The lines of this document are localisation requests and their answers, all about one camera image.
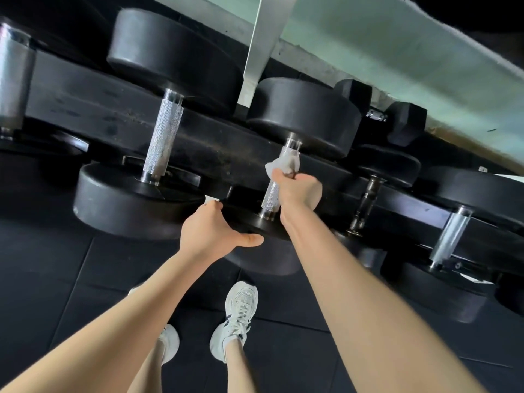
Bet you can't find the person's right leg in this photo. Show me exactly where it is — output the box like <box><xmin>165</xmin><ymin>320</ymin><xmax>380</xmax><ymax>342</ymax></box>
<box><xmin>224</xmin><ymin>339</ymin><xmax>257</xmax><ymax>393</ymax></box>

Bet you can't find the person's left white sneaker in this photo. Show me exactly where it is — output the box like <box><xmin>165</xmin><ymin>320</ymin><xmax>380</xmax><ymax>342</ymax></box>
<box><xmin>129</xmin><ymin>284</ymin><xmax>180</xmax><ymax>365</ymax></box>

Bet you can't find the person's right forearm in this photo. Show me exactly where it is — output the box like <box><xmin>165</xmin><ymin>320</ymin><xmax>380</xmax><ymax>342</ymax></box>
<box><xmin>282</xmin><ymin>208</ymin><xmax>486</xmax><ymax>393</ymax></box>

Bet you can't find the white wet wipe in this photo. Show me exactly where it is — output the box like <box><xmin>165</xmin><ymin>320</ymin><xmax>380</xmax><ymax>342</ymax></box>
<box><xmin>265</xmin><ymin>153</ymin><xmax>302</xmax><ymax>181</ymax></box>

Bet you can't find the person's right white sneaker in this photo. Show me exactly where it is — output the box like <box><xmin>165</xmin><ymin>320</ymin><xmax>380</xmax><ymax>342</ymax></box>
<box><xmin>209</xmin><ymin>281</ymin><xmax>259</xmax><ymax>364</ymax></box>

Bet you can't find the large black dumbbell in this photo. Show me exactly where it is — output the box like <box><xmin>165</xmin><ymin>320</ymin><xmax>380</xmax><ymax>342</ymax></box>
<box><xmin>395</xmin><ymin>165</ymin><xmax>524</xmax><ymax>324</ymax></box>

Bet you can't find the black dumbbell rack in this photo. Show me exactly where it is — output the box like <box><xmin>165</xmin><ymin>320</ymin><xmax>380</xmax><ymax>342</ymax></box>
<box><xmin>0</xmin><ymin>0</ymin><xmax>524</xmax><ymax>291</ymax></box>

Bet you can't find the person's right hand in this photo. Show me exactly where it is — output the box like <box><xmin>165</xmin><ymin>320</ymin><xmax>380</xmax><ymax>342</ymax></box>
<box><xmin>272</xmin><ymin>168</ymin><xmax>323</xmax><ymax>234</ymax></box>

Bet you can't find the person's left hand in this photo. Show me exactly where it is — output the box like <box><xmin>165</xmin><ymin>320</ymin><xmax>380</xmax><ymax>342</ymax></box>
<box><xmin>179</xmin><ymin>200</ymin><xmax>265</xmax><ymax>265</ymax></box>

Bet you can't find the person's left forearm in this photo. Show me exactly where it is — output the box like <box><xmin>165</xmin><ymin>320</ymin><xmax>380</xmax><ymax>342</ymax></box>
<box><xmin>0</xmin><ymin>249</ymin><xmax>210</xmax><ymax>393</ymax></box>

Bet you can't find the person's white sneaker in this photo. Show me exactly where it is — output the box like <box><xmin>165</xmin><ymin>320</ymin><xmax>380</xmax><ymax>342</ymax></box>
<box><xmin>129</xmin><ymin>284</ymin><xmax>180</xmax><ymax>365</ymax></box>
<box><xmin>209</xmin><ymin>281</ymin><xmax>259</xmax><ymax>364</ymax></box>

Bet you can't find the small rusty-handled dumbbell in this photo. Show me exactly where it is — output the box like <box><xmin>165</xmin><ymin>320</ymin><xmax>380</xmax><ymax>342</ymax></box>
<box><xmin>331</xmin><ymin>144</ymin><xmax>422</xmax><ymax>271</ymax></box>

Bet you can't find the black hex dumbbell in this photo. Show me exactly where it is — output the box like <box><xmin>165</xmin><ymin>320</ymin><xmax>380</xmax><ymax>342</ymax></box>
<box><xmin>334</xmin><ymin>79</ymin><xmax>428</xmax><ymax>148</ymax></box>

